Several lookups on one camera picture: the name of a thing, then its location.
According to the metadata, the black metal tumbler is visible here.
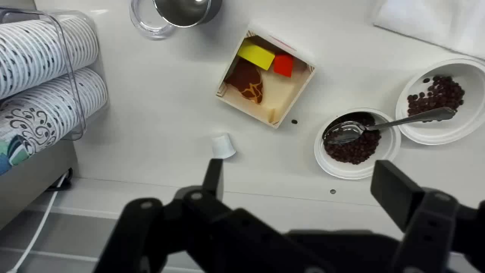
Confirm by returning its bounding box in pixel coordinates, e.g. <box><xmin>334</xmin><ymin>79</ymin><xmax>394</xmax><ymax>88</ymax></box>
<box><xmin>153</xmin><ymin>0</ymin><xmax>224</xmax><ymax>29</ymax></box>

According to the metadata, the brown patterned wooden block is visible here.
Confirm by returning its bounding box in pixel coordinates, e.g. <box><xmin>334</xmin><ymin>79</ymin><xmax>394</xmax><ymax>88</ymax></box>
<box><xmin>224</xmin><ymin>58</ymin><xmax>265</xmax><ymax>105</ymax></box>

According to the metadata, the metal spoon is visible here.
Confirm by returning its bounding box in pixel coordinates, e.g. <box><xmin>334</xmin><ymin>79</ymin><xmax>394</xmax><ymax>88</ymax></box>
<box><xmin>324</xmin><ymin>105</ymin><xmax>459</xmax><ymax>147</ymax></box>

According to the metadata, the clear plastic lid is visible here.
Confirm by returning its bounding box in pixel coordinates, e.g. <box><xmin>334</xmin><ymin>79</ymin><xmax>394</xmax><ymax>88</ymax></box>
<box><xmin>128</xmin><ymin>0</ymin><xmax>178</xmax><ymax>41</ymax></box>

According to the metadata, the black and steel appliance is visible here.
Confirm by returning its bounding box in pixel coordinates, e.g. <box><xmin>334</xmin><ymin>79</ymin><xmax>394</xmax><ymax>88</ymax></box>
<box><xmin>0</xmin><ymin>135</ymin><xmax>78</xmax><ymax>232</ymax></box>

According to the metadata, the red wooden block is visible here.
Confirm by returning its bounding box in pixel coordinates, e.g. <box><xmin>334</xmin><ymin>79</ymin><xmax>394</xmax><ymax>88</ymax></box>
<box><xmin>271</xmin><ymin>52</ymin><xmax>295</xmax><ymax>79</ymax></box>

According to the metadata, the white box with fruit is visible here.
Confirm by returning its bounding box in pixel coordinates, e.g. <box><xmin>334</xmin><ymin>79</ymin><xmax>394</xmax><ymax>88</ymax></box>
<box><xmin>215</xmin><ymin>24</ymin><xmax>316</xmax><ymax>129</ymax></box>

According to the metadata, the white bowl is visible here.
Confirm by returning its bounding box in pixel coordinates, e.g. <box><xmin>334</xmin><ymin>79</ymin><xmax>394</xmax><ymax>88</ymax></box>
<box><xmin>312</xmin><ymin>106</ymin><xmax>401</xmax><ymax>182</ymax></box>
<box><xmin>394</xmin><ymin>58</ymin><xmax>485</xmax><ymax>149</ymax></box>

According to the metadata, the coffee bean pile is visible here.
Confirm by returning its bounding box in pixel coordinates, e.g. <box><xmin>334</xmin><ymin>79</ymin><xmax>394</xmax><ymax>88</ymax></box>
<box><xmin>406</xmin><ymin>74</ymin><xmax>466</xmax><ymax>118</ymax></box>
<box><xmin>322</xmin><ymin>112</ymin><xmax>383</xmax><ymax>165</ymax></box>

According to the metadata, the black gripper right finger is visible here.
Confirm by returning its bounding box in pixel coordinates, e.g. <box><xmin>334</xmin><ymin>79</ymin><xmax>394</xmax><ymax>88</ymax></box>
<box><xmin>369</xmin><ymin>159</ymin><xmax>485</xmax><ymax>273</ymax></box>

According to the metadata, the patterned paper cup stack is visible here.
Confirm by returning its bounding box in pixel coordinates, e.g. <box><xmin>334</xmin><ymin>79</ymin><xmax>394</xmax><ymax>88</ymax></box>
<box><xmin>0</xmin><ymin>12</ymin><xmax>101</xmax><ymax>100</ymax></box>
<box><xmin>0</xmin><ymin>67</ymin><xmax>110</xmax><ymax>176</ymax></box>

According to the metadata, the yellow wooden block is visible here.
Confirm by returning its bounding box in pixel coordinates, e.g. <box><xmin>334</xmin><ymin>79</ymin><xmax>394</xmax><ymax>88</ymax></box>
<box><xmin>236</xmin><ymin>40</ymin><xmax>277</xmax><ymax>71</ymax></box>

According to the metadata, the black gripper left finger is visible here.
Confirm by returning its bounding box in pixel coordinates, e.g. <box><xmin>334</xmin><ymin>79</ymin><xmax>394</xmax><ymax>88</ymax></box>
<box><xmin>92</xmin><ymin>158</ymin><xmax>324</xmax><ymax>273</ymax></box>

